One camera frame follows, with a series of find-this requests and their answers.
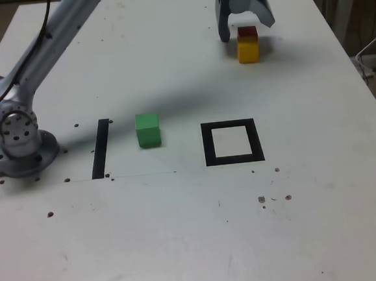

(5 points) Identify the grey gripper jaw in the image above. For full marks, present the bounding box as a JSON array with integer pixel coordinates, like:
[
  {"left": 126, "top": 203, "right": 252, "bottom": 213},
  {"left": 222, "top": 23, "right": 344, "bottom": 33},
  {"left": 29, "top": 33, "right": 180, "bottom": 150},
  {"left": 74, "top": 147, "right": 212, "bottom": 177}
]
[
  {"left": 229, "top": 0, "right": 276, "bottom": 31},
  {"left": 215, "top": 0, "right": 243, "bottom": 43}
]

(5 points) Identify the red cube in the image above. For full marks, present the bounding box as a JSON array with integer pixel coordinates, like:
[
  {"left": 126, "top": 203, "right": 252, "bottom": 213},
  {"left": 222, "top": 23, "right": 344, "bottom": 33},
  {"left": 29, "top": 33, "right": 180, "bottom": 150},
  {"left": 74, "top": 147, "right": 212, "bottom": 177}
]
[{"left": 236, "top": 25, "right": 259, "bottom": 43}]

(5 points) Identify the yellow cube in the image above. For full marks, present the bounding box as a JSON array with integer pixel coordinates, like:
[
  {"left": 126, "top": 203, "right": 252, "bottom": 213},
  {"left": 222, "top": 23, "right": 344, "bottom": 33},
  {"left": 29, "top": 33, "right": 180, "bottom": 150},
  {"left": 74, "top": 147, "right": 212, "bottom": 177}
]
[{"left": 236, "top": 36, "right": 260, "bottom": 65}]

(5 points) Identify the green cube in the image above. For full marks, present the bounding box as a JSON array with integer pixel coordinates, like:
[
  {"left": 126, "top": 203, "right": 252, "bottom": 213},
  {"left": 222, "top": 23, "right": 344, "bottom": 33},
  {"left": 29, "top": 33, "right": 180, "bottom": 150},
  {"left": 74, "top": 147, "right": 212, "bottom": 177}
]
[{"left": 134, "top": 111, "right": 162, "bottom": 150}]

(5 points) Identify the black tape square outline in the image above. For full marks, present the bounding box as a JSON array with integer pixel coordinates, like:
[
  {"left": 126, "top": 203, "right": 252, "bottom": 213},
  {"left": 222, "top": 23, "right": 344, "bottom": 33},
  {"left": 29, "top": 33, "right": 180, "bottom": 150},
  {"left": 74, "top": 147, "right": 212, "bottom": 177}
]
[{"left": 199, "top": 117, "right": 266, "bottom": 167}]

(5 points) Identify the black tape strip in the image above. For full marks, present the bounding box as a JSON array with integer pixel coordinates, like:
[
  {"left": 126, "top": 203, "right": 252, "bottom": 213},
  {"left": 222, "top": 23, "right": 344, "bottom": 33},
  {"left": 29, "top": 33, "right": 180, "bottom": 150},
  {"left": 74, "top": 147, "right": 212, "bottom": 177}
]
[{"left": 87, "top": 118, "right": 114, "bottom": 180}]

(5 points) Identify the white cable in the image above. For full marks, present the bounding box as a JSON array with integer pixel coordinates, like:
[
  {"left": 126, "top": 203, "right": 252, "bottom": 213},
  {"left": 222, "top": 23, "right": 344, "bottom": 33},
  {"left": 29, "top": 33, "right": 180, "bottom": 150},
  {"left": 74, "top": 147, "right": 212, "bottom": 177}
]
[{"left": 353, "top": 24, "right": 376, "bottom": 93}]

